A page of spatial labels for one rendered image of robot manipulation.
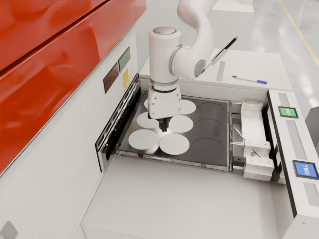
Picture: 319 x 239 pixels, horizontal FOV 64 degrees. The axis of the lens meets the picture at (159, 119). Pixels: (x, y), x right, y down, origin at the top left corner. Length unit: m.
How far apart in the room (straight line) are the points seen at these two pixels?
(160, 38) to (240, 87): 0.52
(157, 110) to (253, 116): 0.43
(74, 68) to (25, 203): 0.26
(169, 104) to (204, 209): 0.33
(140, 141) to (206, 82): 0.39
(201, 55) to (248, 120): 0.45
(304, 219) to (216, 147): 0.32
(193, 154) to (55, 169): 0.42
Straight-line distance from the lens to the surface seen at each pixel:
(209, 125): 0.93
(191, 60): 0.64
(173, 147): 0.84
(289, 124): 0.93
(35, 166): 0.54
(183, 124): 0.92
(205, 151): 0.83
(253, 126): 1.00
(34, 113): 0.42
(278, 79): 1.17
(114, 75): 0.83
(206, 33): 0.67
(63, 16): 0.47
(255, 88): 1.09
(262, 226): 0.81
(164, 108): 0.77
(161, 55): 0.67
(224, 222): 0.79
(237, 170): 0.88
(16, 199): 0.52
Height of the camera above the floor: 1.49
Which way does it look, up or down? 38 degrees down
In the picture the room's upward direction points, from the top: straight up
